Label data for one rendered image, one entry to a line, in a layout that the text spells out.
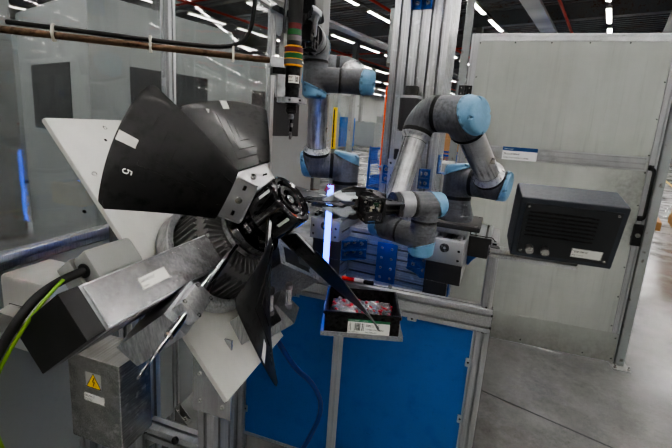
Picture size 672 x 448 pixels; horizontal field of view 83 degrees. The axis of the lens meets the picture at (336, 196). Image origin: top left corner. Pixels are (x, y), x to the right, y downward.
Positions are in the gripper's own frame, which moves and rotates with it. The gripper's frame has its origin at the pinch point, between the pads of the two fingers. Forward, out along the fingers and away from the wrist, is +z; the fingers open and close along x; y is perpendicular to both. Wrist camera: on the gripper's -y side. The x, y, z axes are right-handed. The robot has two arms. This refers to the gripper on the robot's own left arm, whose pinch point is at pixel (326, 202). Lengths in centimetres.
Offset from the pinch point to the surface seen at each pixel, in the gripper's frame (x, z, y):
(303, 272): 17.5, 6.4, 5.3
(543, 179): 13, -170, -82
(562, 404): 121, -150, -18
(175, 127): -20.5, 36.1, 19.1
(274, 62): -33.9, 16.2, 1.8
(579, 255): 8, -67, 24
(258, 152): -13.1, 18.8, 0.8
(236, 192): -7.5, 25.0, 15.4
